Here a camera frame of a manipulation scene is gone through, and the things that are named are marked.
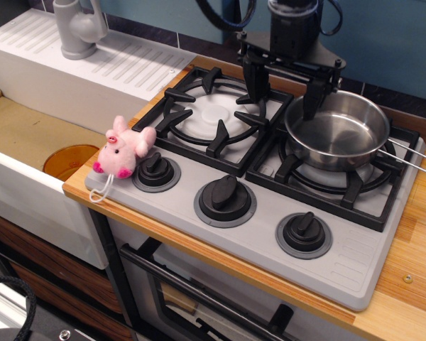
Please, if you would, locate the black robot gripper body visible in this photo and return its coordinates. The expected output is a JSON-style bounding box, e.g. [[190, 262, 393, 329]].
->
[[238, 1, 346, 85]]

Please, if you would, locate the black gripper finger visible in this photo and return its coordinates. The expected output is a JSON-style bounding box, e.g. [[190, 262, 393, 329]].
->
[[242, 57, 271, 103], [302, 78, 334, 121]]

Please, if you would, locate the stainless steel pan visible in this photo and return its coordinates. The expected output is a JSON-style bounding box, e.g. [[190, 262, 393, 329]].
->
[[284, 91, 426, 173]]

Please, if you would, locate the pink stuffed pig toy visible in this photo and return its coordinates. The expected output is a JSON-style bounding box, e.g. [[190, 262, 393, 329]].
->
[[89, 116, 157, 203]]

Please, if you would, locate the black middle stove knob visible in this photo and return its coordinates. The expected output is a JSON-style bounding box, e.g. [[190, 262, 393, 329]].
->
[[194, 175, 257, 229]]

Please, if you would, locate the black stove knob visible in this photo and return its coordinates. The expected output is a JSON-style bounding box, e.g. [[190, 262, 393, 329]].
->
[[194, 175, 257, 229], [131, 152, 181, 193], [275, 212, 333, 260]]

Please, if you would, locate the grey toy stove top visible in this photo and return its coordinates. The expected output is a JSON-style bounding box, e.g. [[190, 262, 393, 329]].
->
[[84, 65, 426, 313]]

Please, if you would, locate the black left stove knob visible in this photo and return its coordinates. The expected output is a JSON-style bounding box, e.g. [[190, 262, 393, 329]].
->
[[131, 152, 181, 193]]

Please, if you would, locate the black right stove knob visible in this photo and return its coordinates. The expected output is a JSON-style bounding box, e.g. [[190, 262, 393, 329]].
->
[[275, 212, 333, 260]]

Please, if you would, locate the black left burner grate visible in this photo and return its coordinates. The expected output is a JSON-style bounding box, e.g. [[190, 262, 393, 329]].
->
[[133, 67, 293, 177]]

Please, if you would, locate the black burner grate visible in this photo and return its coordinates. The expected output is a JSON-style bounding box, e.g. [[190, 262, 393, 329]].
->
[[246, 123, 421, 232], [133, 67, 293, 177]]

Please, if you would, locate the black right burner grate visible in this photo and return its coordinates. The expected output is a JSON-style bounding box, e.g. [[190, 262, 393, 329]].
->
[[246, 123, 421, 232]]

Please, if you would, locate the grey toy faucet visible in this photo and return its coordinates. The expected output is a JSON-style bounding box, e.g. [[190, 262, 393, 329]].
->
[[53, 0, 108, 60]]

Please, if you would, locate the white toy sink unit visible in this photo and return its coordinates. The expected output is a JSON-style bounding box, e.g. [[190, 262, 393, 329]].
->
[[0, 9, 194, 269]]

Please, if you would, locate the toy oven door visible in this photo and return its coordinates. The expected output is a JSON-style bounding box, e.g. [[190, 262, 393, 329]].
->
[[117, 237, 334, 340]]

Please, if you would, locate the wooden drawer cabinet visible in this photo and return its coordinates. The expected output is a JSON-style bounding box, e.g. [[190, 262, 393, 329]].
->
[[0, 217, 136, 340]]

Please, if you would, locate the black braided cable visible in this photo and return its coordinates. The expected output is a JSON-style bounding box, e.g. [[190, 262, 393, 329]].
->
[[0, 276, 38, 341]]

